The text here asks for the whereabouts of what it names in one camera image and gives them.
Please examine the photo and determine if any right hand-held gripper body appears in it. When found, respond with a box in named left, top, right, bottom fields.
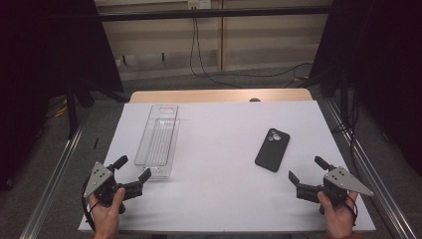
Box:
left=296, top=166, right=374, bottom=207

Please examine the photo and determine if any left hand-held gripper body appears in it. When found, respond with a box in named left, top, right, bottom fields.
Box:
left=83, top=161, right=144, bottom=214

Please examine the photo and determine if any black phone case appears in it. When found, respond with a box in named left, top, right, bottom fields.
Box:
left=254, top=127, right=292, bottom=173

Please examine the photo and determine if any person's left hand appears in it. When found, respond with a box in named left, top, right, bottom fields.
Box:
left=88, top=187, right=127, bottom=239

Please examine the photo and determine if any person's right hand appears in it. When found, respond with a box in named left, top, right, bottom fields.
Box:
left=316, top=191, right=359, bottom=239

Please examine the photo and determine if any clear plastic packaging tray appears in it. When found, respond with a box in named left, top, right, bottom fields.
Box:
left=133, top=104, right=181, bottom=179

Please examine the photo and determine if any black stand leg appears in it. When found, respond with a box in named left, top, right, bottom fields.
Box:
left=65, top=79, right=80, bottom=139

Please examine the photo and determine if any white table mat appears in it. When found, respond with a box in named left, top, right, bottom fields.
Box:
left=78, top=101, right=377, bottom=234

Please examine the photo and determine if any wooden table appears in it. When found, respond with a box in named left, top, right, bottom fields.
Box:
left=128, top=88, right=314, bottom=105

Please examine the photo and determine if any black curtain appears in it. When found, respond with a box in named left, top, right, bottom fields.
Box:
left=308, top=0, right=422, bottom=177
left=0, top=0, right=125, bottom=193

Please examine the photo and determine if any black horizontal bar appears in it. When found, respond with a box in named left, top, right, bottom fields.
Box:
left=97, top=5, right=333, bottom=23

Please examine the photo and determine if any right hand-held gripper cable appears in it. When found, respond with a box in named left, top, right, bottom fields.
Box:
left=343, top=194, right=360, bottom=227

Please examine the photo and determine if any hand-held gripper cable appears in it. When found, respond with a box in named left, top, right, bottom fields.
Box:
left=81, top=174, right=98, bottom=232
left=343, top=194, right=360, bottom=227

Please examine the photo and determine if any left hand-held gripper cable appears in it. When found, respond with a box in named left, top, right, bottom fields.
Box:
left=81, top=174, right=98, bottom=232

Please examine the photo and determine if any metal floor rail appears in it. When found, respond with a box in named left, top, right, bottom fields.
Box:
left=19, top=121, right=87, bottom=239
left=323, top=99, right=418, bottom=239

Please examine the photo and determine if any black cable along rail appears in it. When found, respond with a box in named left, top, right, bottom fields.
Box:
left=330, top=89, right=363, bottom=182

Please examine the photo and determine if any black floor cable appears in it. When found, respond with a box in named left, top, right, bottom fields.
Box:
left=212, top=62, right=314, bottom=80

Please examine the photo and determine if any black hanging wall cable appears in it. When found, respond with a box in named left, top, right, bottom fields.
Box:
left=189, top=17, right=244, bottom=90

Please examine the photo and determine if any white wall outlet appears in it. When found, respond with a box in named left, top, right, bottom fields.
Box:
left=186, top=0, right=213, bottom=10

